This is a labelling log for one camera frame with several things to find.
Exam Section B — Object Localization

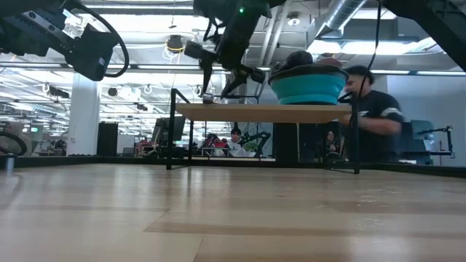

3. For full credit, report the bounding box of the dark purple avocado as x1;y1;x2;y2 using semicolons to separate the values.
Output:
285;50;315;71

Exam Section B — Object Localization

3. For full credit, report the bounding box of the white pillar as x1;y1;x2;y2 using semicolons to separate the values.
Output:
66;72;102;156

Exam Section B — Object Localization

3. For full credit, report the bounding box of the black monitor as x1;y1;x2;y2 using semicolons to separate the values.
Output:
151;116;187;147

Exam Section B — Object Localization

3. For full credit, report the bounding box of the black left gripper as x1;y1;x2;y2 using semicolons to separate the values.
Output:
0;9;70;57

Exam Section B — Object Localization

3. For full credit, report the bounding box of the silver ventilation duct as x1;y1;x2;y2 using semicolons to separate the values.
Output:
315;0;369;39

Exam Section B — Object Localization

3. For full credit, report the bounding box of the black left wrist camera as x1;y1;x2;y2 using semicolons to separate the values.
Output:
64;23;122;82

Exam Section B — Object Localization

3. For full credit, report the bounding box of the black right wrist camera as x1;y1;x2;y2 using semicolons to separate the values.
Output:
183;40;216;68

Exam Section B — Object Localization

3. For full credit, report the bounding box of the person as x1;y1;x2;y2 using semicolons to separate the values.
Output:
337;64;408;164
226;127;249;158
325;130;339;154

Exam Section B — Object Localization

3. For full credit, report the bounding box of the black cabinet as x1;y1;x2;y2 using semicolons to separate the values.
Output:
96;121;119;157

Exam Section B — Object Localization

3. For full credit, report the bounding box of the red yellow apple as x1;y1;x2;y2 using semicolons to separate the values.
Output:
315;57;344;68

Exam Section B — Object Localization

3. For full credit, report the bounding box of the thin black hanging cable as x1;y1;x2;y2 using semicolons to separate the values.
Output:
347;0;382;172

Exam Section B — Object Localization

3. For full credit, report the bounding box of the teal bowl grey rim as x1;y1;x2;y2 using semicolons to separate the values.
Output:
268;64;350;106

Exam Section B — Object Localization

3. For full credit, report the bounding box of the black aluminium rig frame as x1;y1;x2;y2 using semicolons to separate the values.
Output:
0;155;466;179

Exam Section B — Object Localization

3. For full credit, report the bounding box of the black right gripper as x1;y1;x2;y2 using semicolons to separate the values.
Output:
201;5;273;100

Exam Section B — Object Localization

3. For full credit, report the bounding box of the wooden shelf black metal frame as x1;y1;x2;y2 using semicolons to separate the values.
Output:
165;88;362;175

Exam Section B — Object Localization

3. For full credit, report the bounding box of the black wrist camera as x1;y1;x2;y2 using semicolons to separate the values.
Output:
183;40;216;68
64;23;122;82

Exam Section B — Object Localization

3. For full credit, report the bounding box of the black boom stand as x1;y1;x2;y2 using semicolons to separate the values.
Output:
416;125;455;159

